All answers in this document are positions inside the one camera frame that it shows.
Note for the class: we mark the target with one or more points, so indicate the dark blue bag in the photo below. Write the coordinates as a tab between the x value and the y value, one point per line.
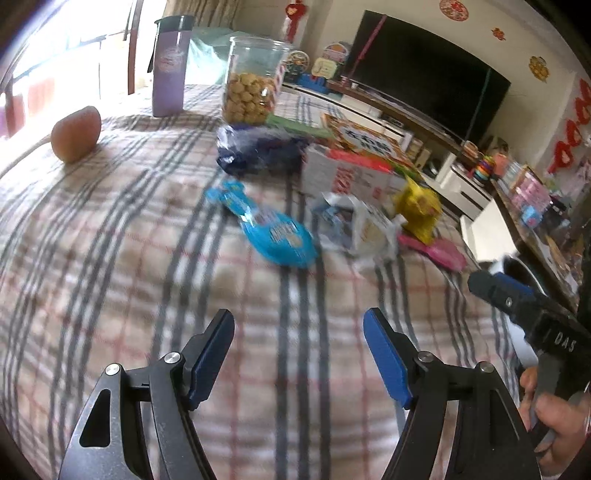
258	150

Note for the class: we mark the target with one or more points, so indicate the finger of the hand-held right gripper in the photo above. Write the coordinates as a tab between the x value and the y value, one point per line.
517	286
489	288

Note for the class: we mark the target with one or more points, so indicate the person's right hand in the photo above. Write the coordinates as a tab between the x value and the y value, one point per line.
565	415

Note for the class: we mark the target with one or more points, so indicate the ferris wheel toy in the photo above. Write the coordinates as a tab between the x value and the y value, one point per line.
296	62

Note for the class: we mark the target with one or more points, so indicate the light blue snack wrapper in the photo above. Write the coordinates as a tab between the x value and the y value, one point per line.
277	235

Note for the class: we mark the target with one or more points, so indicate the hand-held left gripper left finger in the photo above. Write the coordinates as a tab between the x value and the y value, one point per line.
210	350

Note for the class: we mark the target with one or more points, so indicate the teal covered armchair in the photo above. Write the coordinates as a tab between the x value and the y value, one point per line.
207	50

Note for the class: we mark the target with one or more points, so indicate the blue toy block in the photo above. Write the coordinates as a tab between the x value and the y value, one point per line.
316	82

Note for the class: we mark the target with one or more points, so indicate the white television cabinet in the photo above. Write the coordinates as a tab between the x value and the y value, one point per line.
461	184

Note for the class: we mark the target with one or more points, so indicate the plaid blanket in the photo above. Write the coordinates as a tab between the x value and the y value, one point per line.
138	277

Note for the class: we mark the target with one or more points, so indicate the black television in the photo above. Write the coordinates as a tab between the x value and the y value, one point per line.
415	74

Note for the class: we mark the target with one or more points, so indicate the white side table dark top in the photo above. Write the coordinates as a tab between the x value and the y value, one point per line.
489	230

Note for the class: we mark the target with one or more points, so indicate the brown balcony door frame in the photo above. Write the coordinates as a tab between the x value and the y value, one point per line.
134	41

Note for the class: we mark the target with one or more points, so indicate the round red paper cutting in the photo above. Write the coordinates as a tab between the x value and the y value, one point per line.
452	7

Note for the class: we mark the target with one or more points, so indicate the pink wrapper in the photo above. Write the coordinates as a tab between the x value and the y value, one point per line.
438	254

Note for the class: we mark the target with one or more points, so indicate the green box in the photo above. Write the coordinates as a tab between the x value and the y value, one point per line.
295	127

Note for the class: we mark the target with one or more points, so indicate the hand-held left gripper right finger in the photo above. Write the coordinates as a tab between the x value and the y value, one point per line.
385	355

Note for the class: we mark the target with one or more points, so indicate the clear cookie jar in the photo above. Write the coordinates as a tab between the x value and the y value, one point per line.
251	92

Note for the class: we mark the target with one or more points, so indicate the round colourful sign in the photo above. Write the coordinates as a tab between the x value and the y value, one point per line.
337	51

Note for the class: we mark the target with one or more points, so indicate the purple drinking bottle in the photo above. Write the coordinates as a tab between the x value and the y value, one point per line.
168	74

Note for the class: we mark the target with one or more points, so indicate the small blue box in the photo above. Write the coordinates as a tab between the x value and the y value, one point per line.
533	216

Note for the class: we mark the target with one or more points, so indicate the white foil pouch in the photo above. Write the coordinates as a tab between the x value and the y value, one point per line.
374	228

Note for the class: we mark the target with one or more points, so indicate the pink toy box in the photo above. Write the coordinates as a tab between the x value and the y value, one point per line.
531	194

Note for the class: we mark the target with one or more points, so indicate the small white blue wrapper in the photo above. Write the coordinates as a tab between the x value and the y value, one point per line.
334	217

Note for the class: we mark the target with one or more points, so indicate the beige curtain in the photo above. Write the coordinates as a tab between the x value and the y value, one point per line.
207	11

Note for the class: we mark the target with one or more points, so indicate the brown egg-shaped object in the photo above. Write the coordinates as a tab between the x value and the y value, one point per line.
76	134

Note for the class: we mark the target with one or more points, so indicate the yellow wrapper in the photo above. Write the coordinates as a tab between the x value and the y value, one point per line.
418	207

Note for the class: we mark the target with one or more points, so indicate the red and white box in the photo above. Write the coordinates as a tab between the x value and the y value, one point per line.
346	175

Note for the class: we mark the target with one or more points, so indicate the golden wall decal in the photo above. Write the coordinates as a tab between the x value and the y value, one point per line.
538	68

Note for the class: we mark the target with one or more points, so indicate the white round bin black liner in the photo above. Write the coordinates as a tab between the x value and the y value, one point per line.
496	266

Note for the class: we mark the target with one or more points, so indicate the small red wall decal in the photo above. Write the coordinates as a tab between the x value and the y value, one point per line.
498	33

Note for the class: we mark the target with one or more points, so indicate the orange snack box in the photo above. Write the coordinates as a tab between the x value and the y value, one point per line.
369	141

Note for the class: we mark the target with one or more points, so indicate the cream toy board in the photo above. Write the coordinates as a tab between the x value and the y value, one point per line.
324	68

